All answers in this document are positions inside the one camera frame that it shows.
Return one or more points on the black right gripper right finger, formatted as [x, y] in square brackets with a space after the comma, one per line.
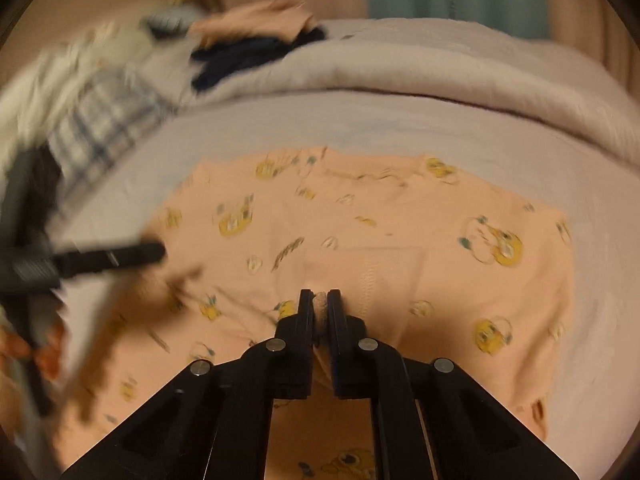
[430, 420]

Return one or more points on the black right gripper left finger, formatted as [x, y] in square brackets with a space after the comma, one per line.
[211, 421]

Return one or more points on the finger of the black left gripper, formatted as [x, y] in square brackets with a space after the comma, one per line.
[99, 260]

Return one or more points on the peach cartoon print shirt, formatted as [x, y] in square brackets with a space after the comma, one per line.
[436, 262]

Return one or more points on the left hand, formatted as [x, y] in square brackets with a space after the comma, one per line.
[47, 357]

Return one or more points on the grey bed sheet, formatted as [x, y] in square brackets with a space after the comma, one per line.
[594, 407]

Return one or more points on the white bedding pile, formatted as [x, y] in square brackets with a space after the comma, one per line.
[38, 96]

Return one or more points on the plaid pillow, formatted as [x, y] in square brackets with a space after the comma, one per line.
[115, 110]

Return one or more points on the dark navy garment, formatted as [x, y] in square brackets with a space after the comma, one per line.
[227, 58]

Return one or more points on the folded peach garment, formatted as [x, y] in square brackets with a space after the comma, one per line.
[284, 20]

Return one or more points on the white fluffy duvet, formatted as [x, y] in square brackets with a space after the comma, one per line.
[451, 60]

